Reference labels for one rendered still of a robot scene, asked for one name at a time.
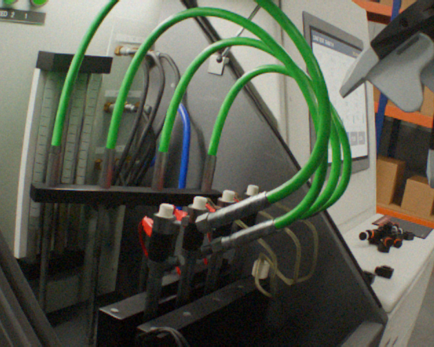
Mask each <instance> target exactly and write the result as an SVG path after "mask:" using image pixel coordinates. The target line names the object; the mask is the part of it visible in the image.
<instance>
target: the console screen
mask: <svg viewBox="0 0 434 347"><path fill-rule="evenodd" d="M302 22H303V31H304V38H305V39H306V41H307V43H308V44H309V46H310V47H311V49H312V51H313V53H314V54H315V56H316V58H317V60H318V62H319V65H320V68H321V70H322V73H323V74H324V79H325V81H326V84H327V88H328V91H329V98H330V101H331V102H332V104H333V106H334V107H335V109H336V110H337V112H338V114H339V115H340V118H341V119H342V122H343V124H344V127H345V129H346V131H347V135H348V137H349V142H350V145H351V153H352V172H351V173H354V172H357V171H361V170H364V169H368V168H369V167H370V149H369V114H368V100H367V89H366V82H364V83H363V84H362V85H361V86H359V88H357V89H356V90H354V91H353V92H352V93H351V94H349V95H348V96H347V97H346V98H342V97H341V95H340V93H339V90H340V87H341V84H342V82H343V80H344V77H345V74H346V73H347V70H348V68H349V67H350V66H351V64H352V63H353V62H354V60H356V59H357V57H358V56H359V55H360V53H361V52H362V51H363V50H364V46H363V41H362V40H361V39H359V38H357V37H355V36H353V35H352V34H349V33H348V32H345V31H344V30H342V29H340V28H338V27H336V26H334V25H332V24H330V23H328V22H326V21H324V20H322V19H320V18H318V17H316V16H314V15H312V14H310V13H308V12H305V11H302ZM316 140H317V139H316V131H315V127H314V124H313V120H312V117H311V113H310V111H309V141H310V155H311V153H312V151H313V148H314V146H315V143H316ZM330 173H331V143H330V139H329V164H328V170H327V176H326V180H329V176H330ZM326 180H325V181H326Z"/></svg>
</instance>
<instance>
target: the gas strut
mask: <svg viewBox="0 0 434 347"><path fill-rule="evenodd" d="M259 9H261V7H260V6H259V5H257V6H256V7H255V9H254V10H253V12H252V13H251V14H250V15H249V17H248V19H249V20H252V19H253V18H254V17H255V15H256V14H257V13H258V11H259ZM244 31H245V29H244V28H243V27H241V28H240V29H239V31H238V32H237V33H236V35H235V37H236V36H241V34H242V33H243V32H244ZM232 47H233V46H232ZM232 47H229V48H226V49H225V51H224V52H223V53H222V54H221V55H218V56H214V55H211V56H210V61H209V67H208V71H207V72H208V73H212V74H218V75H223V69H224V65H225V64H226V63H229V58H225V57H226V55H227V54H228V53H229V51H230V49H232Z"/></svg>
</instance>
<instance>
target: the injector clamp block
mask: <svg viewBox="0 0 434 347"><path fill-rule="evenodd" d="M230 270H231V263H228V265H227V268H226V269H223V270H221V271H220V274H219V277H218V283H217V287H216V291H215V292H213V293H211V294H208V295H206V296H204V297H203V292H204V288H205V282H206V277H204V278H203V279H200V280H198V281H195V282H192V287H191V292H190V296H189V303H188V304H187V305H185V306H183V307H180V308H178V309H176V310H174V309H175V304H176V296H177V292H178V289H176V290H174V291H171V292H168V293H166V294H164V295H161V296H160V301H159V305H158V315H157V318H156V319H153V320H152V321H150V322H147V323H145V324H143V314H144V309H145V299H146V294H147V291H145V292H144V293H140V294H138V295H135V296H133V297H129V298H127V299H124V300H121V301H119V302H116V303H113V304H110V305H108V306H105V307H103V308H100V309H99V316H98V324H97V333H96V347H143V340H144V338H145V337H146V336H145V337H142V338H140V343H139V345H136V344H135V343H136V338H137V336H138V335H140V334H142V333H145V332H147V331H149V330H153V329H155V328H161V327H169V328H174V329H176V330H177V331H178V332H179V333H181V334H182V335H183V337H184V338H185V339H186V341H187V343H188V344H189V346H190V347H230V346H231V341H232V340H233V339H234V338H236V337H237V336H239V335H241V334H242V333H244V332H245V331H246V330H248V329H250V328H251V327H253V326H255V325H256V324H257V323H259V322H261V321H262V320H263V319H264V318H265V314H266V311H267V306H268V303H269V298H270V297H267V296H266V295H264V294H262V293H261V292H260V291H259V290H258V289H257V288H256V285H255V279H254V278H255V277H254V276H253V275H252V274H250V275H248V276H246V277H244V278H242V279H240V280H238V281H236V282H234V283H232V284H230V285H227V284H228V280H229V274H230ZM270 280H271V277H269V276H267V277H266V278H265V279H259V278H258V281H259V284H260V286H261V287H262V288H263V289H264V290H266V291H267V292H268V293H271V288H270ZM147 347H178V345H177V343H176V340H175V339H174V338H173V337H172V335H171V334H169V333H161V334H159V335H157V336H155V337H153V338H151V339H149V340H147Z"/></svg>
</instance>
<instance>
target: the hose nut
mask: <svg viewBox="0 0 434 347"><path fill-rule="evenodd" d="M209 214H210V213H206V214H203V215H200V216H198V217H197V219H196V226H197V228H198V231H199V232H201V233H203V234H206V233H209V232H212V231H215V229H214V228H212V227H211V226H210V225H209V223H208V220H207V218H208V215H209Z"/></svg>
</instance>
